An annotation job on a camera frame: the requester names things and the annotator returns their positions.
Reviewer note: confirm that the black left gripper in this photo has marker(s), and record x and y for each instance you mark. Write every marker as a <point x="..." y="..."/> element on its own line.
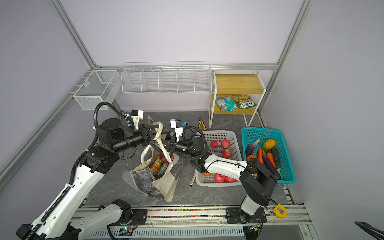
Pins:
<point x="145" y="131"/>

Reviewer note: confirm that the yellow handled pliers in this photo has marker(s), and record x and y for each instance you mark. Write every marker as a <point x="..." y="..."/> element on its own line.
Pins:
<point x="202" y="125"/>

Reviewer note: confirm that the long white wire basket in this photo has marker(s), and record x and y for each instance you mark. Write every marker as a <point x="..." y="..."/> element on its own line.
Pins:
<point x="167" y="77"/>

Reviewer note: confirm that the red apple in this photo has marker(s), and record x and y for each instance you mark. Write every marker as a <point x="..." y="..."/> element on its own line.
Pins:
<point x="214" y="144"/>
<point x="225" y="144"/>
<point x="226" y="153"/>
<point x="230" y="180"/>

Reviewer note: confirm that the red apple back middle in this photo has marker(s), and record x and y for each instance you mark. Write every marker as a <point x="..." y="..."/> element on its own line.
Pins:
<point x="214" y="144"/>

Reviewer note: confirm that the small white wire basket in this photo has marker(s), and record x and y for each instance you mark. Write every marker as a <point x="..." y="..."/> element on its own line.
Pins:
<point x="99" y="86"/>

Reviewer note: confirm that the dark purple eggplant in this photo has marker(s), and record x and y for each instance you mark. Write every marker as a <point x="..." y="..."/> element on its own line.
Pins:
<point x="271" y="167"/>

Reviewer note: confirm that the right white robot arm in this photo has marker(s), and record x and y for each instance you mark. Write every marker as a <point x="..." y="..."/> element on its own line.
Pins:
<point x="257" y="180"/>

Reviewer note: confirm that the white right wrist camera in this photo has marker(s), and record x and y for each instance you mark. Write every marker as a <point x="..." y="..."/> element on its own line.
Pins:
<point x="178" y="126"/>

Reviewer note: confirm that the small orange pumpkin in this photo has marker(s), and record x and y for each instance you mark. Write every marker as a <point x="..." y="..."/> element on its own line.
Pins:
<point x="251" y="157"/>

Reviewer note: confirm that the orange Fox's candy bag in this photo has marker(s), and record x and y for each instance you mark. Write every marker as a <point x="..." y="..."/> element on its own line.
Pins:
<point x="156" y="167"/>

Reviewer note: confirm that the red apple back right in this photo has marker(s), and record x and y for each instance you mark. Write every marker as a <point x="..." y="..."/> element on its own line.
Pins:
<point x="225" y="144"/>

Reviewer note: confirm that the teal plastic vegetable basket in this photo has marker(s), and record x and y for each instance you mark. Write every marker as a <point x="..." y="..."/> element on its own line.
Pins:
<point x="250" y="135"/>

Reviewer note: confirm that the green Fox's candy bag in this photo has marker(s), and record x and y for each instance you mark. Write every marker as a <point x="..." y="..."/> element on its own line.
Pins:
<point x="244" y="101"/>

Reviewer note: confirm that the orange carrot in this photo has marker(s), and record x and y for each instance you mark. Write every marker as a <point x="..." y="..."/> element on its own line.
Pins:
<point x="271" y="159"/>

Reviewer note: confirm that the dark cucumber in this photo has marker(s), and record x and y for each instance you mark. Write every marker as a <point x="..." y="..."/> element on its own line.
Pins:
<point x="277" y="158"/>

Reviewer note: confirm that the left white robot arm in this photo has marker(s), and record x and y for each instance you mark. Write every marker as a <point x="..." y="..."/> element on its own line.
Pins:
<point x="90" y="167"/>

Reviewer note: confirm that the yellow lemon in teal basket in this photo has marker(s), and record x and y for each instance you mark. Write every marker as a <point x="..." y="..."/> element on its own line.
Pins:
<point x="269" y="144"/>

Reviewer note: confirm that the red apple front right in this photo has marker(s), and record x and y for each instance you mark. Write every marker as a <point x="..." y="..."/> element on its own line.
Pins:
<point x="230" y="180"/>

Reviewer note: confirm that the yellow tape measure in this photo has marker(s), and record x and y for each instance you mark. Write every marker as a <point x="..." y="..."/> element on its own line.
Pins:
<point x="280" y="211"/>

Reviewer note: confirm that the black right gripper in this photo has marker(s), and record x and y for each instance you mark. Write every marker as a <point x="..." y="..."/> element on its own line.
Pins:
<point x="174" y="147"/>

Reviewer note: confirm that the white wooden two-tier shelf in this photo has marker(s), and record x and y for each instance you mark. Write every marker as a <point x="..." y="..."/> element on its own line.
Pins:
<point x="225" y="85"/>

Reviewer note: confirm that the green pink snack bag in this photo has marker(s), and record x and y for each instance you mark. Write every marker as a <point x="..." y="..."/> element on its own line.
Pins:
<point x="163" y="170"/>

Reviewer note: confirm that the silver marker pen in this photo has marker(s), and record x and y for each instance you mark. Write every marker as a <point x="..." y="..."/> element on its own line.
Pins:
<point x="193" y="180"/>

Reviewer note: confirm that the grey cloth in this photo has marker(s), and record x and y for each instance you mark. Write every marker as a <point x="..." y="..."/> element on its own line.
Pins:
<point x="127" y="178"/>

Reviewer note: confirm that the white plastic fruit basket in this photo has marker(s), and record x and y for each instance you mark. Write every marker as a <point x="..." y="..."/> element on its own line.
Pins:
<point x="220" y="135"/>

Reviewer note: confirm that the light purple eggplant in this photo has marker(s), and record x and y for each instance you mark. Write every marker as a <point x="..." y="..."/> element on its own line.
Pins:
<point x="250" y="149"/>

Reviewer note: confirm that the teal snack bag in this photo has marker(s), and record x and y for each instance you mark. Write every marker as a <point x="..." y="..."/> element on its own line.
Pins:
<point x="226" y="104"/>

